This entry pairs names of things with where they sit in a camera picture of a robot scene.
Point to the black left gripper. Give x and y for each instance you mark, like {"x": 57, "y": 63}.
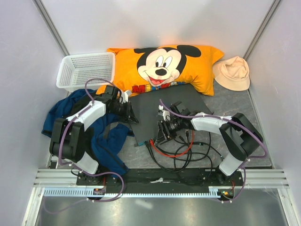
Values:
{"x": 129, "y": 111}

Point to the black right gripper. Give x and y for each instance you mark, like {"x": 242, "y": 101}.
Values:
{"x": 163, "y": 133}

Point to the dark grey network switch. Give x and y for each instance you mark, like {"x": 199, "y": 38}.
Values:
{"x": 145, "y": 107}

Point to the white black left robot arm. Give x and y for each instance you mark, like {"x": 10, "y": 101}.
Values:
{"x": 69, "y": 137}

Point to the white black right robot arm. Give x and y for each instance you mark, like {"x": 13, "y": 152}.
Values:
{"x": 239, "y": 134}

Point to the blue and black jacket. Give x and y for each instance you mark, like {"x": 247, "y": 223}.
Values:
{"x": 104, "y": 147}

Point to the orange Mickey Mouse pillow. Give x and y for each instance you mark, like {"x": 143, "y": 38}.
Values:
{"x": 143, "y": 70}

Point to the white plastic mesh basket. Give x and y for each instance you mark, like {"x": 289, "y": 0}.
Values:
{"x": 75, "y": 70}

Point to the beige bucket hat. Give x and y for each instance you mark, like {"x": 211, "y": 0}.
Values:
{"x": 232, "y": 74}

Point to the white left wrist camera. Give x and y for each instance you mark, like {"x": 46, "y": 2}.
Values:
{"x": 125, "y": 96}

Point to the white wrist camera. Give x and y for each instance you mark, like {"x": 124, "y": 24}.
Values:
{"x": 125, "y": 96}
{"x": 164, "y": 113}

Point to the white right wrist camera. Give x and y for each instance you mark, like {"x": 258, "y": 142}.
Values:
{"x": 164, "y": 113}

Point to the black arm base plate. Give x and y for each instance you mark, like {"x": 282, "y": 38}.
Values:
{"x": 158, "y": 180}

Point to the aluminium frame rail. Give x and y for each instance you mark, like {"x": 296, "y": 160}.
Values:
{"x": 255, "y": 178}

